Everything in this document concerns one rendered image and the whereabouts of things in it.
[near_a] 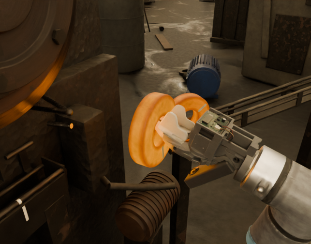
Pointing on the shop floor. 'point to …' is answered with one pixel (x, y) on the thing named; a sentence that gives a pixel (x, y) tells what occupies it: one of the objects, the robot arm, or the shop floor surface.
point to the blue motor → (203, 76)
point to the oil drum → (123, 32)
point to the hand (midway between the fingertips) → (155, 122)
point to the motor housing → (147, 210)
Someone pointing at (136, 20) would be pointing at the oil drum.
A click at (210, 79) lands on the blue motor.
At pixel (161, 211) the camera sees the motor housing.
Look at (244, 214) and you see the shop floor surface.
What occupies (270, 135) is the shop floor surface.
